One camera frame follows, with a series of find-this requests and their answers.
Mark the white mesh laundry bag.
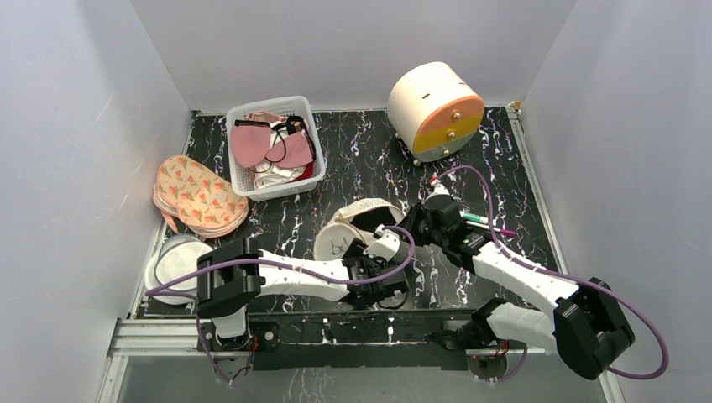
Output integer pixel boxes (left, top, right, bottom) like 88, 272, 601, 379
313, 198, 405, 261

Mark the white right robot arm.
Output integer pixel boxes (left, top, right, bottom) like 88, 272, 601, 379
398, 196, 636, 380

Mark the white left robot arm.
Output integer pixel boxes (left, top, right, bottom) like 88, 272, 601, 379
196, 233, 415, 349

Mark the pink bra in basket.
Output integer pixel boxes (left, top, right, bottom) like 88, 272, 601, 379
229, 115, 316, 169

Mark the white green marker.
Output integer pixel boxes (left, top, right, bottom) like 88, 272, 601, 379
461, 212, 489, 225

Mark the white magenta marker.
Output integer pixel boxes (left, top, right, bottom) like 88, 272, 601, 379
466, 221, 516, 238

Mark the cream orange cylindrical machine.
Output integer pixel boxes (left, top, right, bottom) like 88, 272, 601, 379
386, 61, 484, 165

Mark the red garment in basket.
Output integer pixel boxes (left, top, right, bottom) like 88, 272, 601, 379
295, 164, 314, 181

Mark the white plastic basket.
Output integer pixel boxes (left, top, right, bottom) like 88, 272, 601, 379
226, 96, 326, 202

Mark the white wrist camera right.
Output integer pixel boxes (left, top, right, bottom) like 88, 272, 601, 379
425, 176, 452, 203

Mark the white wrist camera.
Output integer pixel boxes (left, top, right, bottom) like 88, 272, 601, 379
425, 176, 452, 203
364, 225, 401, 263

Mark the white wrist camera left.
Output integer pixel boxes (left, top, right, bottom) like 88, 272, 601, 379
364, 225, 401, 263

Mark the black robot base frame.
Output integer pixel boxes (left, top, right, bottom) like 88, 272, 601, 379
197, 309, 522, 380

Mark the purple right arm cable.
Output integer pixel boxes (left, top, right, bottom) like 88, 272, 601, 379
431, 165, 670, 384

